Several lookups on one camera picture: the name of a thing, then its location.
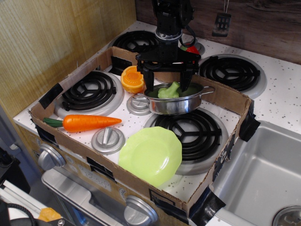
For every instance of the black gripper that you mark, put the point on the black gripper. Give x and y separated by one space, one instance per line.
167 56

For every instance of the green toy broccoli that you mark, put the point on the green toy broccoli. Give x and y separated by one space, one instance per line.
170 92

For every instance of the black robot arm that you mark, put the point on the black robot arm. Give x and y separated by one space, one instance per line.
172 17

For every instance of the small steel pan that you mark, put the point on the small steel pan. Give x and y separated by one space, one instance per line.
185 102

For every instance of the halved toy orange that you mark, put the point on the halved toy orange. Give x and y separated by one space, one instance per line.
132 80

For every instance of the red toy strawberry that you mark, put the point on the red toy strawberry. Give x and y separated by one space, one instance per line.
191 49

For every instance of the silver stovetop knob middle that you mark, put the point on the silver stovetop knob middle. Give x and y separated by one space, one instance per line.
138 105

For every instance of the silver stovetop knob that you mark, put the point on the silver stovetop knob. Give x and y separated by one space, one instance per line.
198 45
138 105
108 140

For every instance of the silver stovetop knob back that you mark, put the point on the silver stovetop knob back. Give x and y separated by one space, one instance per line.
198 45

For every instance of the back left black burner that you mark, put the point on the back left black burner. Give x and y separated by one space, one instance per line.
136 41

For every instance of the black burner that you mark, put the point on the black burner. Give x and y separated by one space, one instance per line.
136 41
237 72
202 135
98 93

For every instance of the front left black burner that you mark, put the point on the front left black burner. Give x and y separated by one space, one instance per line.
98 93

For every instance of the back right black burner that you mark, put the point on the back right black burner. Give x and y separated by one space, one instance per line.
237 72

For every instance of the hanging steel slotted spatula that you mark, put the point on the hanging steel slotted spatula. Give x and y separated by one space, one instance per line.
222 22

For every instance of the front right black burner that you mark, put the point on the front right black burner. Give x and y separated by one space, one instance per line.
202 135

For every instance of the light green plastic plate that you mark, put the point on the light green plastic plate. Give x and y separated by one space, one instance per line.
153 154

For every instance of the silver stovetop knob front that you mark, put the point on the silver stovetop knob front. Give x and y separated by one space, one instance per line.
108 140

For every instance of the orange toy carrot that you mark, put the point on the orange toy carrot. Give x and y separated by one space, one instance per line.
79 123

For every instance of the brown cardboard fence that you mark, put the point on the brown cardboard fence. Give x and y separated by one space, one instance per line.
101 176

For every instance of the grey toy sink basin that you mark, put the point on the grey toy sink basin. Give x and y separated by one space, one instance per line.
262 176

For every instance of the silver oven knob right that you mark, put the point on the silver oven knob right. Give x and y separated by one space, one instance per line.
139 213

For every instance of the silver oven knob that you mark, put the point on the silver oven knob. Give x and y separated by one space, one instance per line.
139 213
50 158

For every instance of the silver oven knob left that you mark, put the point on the silver oven knob left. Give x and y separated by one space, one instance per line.
50 158

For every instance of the orange yellow object bottom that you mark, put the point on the orange yellow object bottom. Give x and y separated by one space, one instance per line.
48 214

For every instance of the black device bottom left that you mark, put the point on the black device bottom left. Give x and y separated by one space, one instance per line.
11 172

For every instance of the silver sink drain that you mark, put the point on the silver sink drain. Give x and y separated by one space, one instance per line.
288 216

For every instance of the silver oven door handle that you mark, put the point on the silver oven door handle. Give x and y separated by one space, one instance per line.
82 206

